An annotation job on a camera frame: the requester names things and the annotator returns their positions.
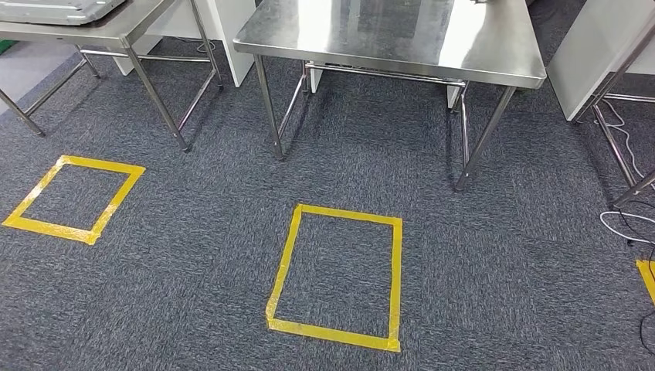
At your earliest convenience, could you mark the stainless steel workbench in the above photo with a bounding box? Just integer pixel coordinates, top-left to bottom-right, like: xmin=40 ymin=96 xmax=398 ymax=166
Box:
xmin=233 ymin=0 xmax=548 ymax=193

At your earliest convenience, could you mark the yellow floor tape square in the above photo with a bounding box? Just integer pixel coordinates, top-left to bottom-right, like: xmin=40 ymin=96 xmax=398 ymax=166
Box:
xmin=265 ymin=203 xmax=404 ymax=353
xmin=1 ymin=155 xmax=147 ymax=246
xmin=636 ymin=259 xmax=655 ymax=305

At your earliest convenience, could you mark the white panel cabinet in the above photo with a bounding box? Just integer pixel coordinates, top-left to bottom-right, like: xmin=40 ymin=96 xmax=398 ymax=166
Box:
xmin=546 ymin=0 xmax=655 ymax=122
xmin=111 ymin=0 xmax=257 ymax=88

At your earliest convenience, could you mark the grey flat office device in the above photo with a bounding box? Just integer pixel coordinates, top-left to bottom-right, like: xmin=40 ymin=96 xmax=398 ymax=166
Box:
xmin=0 ymin=0 xmax=127 ymax=26

